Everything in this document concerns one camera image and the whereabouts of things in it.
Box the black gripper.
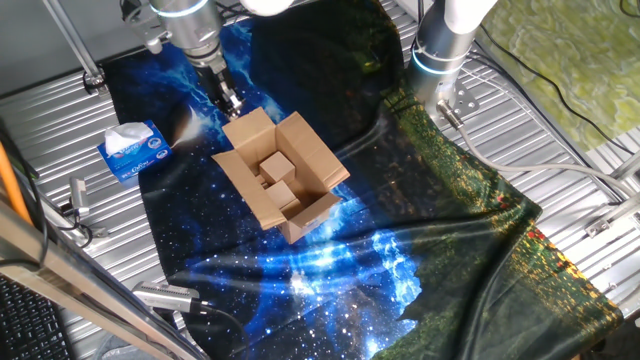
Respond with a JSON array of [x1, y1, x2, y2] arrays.
[[193, 62, 246, 121]]

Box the cardboard box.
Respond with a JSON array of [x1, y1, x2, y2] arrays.
[[211, 106, 351, 245]]

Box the blue tissue box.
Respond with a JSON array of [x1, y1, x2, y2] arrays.
[[96, 119, 174, 182]]

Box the white tissue sheet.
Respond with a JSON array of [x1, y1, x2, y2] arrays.
[[103, 121, 155, 155]]

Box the metal stand pole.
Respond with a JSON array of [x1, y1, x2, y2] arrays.
[[42, 0, 109, 96]]

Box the galaxy and forest print cloth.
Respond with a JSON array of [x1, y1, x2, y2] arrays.
[[102, 0, 625, 360]]

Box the orange stick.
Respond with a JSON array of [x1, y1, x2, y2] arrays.
[[0, 139, 34, 226]]

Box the grey towel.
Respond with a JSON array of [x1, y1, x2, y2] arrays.
[[92, 332, 169, 360]]

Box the black keyboard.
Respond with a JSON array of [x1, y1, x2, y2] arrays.
[[0, 274, 76, 360]]

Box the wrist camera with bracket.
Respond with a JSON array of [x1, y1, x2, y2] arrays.
[[119, 0, 174, 55]]

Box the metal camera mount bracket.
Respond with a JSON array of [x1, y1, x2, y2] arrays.
[[59, 199, 110, 240]]

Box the silver depth camera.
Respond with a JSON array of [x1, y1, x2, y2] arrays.
[[131, 280, 201, 315]]

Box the black camera cable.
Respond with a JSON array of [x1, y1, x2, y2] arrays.
[[197, 302, 251, 360]]

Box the thick black cable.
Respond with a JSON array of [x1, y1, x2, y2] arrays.
[[0, 117, 51, 266]]

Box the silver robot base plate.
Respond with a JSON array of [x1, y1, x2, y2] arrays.
[[432, 82, 481, 126]]

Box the aluminium frame bar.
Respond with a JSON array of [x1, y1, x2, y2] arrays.
[[0, 199, 211, 360]]

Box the grey robot hose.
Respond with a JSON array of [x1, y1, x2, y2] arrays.
[[436, 99, 640, 199]]

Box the black floor cable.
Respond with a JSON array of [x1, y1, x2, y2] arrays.
[[477, 22, 636, 156]]

